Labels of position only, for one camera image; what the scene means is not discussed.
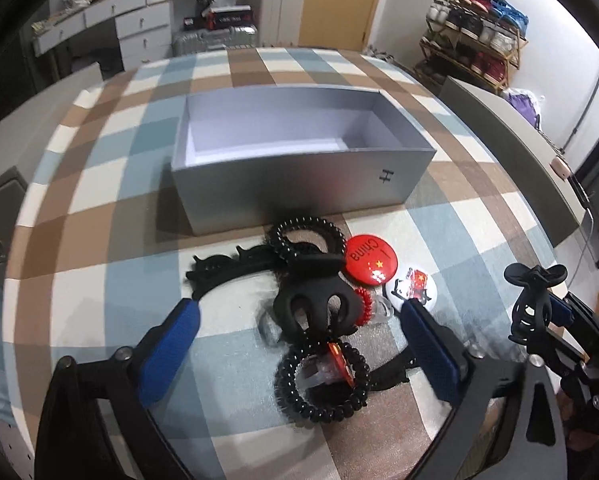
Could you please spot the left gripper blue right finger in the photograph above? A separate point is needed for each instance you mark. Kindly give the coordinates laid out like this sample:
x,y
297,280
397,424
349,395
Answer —
x,y
437,350

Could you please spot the white drawer desk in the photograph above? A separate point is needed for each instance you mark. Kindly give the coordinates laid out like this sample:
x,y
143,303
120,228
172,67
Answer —
x,y
140,31

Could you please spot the wooden door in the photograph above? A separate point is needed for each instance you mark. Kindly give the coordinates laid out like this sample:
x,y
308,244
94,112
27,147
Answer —
x,y
336,24

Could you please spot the large black claw clip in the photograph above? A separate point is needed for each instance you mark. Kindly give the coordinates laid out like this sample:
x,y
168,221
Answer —
x,y
314,299

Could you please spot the wooden shoe rack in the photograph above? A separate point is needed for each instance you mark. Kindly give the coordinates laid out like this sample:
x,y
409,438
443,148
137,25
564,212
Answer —
x,y
479,41

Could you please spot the silver aluminium suitcase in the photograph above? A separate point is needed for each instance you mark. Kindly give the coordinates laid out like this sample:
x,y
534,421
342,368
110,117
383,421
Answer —
x,y
203,40

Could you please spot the small pink white device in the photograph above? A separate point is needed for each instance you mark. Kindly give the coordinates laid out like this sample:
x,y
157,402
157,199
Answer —
x,y
561,168

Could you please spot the silver grey open box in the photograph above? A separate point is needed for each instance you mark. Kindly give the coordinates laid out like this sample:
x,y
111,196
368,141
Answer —
x,y
255,155

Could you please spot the white upright suitcase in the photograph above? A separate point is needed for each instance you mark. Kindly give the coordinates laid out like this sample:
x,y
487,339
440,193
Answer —
x,y
278,22

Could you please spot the grey right side cabinet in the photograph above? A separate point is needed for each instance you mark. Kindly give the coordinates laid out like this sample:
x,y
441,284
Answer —
x,y
560,205

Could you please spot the black red box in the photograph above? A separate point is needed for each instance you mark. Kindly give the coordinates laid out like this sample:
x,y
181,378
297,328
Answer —
x,y
223,17

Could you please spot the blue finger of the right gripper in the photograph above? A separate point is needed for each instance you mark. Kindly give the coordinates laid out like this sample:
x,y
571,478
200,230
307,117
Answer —
x,y
561,313

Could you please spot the white and red pin badge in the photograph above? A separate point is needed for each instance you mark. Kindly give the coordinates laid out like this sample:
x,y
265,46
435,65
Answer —
x,y
410,283

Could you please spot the red China pin badge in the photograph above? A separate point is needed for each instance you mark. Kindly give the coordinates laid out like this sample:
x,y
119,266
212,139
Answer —
x,y
369,260

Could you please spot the purple bag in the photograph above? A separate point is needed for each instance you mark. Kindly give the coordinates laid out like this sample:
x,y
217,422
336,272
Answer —
x,y
523,103

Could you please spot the plaid checkered tablecloth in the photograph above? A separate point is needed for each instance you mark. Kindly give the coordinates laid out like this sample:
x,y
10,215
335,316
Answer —
x,y
101,251

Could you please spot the grey left bedside cabinet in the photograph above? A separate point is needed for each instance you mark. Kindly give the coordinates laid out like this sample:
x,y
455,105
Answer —
x,y
24,135

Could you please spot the black cat hair clip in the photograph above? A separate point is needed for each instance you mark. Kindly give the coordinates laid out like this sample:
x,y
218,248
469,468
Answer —
x,y
215,270
393,373

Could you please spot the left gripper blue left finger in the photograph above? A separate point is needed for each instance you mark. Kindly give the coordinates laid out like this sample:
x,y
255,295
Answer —
x,y
163,349

